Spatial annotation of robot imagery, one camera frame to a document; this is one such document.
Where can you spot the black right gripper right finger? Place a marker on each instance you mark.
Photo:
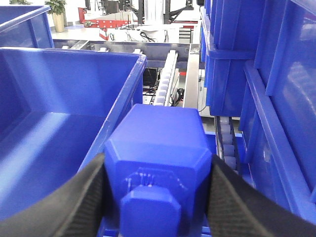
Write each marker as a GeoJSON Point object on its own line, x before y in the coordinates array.
{"type": "Point", "coordinates": [235, 209]}

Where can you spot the large blue target bin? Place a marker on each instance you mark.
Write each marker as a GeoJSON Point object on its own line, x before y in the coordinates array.
{"type": "Point", "coordinates": [56, 109]}

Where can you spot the stacked blue bins right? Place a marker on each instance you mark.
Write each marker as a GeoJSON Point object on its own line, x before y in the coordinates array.
{"type": "Point", "coordinates": [260, 76]}

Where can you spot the blue bin far left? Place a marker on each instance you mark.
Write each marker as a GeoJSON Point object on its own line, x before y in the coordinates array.
{"type": "Point", "coordinates": [25, 26]}

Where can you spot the white roller track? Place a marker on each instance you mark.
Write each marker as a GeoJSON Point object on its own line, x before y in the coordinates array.
{"type": "Point", "coordinates": [163, 91]}

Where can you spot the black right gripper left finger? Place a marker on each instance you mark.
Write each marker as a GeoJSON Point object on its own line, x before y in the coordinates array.
{"type": "Point", "coordinates": [73, 210]}

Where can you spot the potted green plant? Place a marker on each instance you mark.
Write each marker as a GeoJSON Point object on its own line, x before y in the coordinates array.
{"type": "Point", "coordinates": [57, 10]}

